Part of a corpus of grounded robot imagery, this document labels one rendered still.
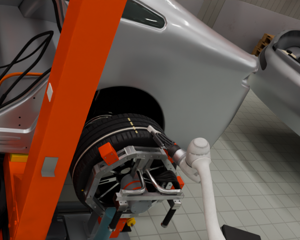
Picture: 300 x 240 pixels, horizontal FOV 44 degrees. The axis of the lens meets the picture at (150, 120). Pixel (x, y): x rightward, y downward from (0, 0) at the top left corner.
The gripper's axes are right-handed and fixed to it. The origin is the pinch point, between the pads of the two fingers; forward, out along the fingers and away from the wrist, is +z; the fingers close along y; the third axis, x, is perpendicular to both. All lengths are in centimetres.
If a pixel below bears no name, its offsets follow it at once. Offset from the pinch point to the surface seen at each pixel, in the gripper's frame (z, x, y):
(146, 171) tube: -12.7, -18.5, -6.1
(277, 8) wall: 202, 57, 611
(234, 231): -59, -76, 100
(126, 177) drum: -4.6, -30.7, -8.2
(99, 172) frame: 0.8, -24.5, -29.8
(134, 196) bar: -22.2, -22.4, -24.9
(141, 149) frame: -4.2, -8.4, -8.8
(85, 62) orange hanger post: 5, 43, -69
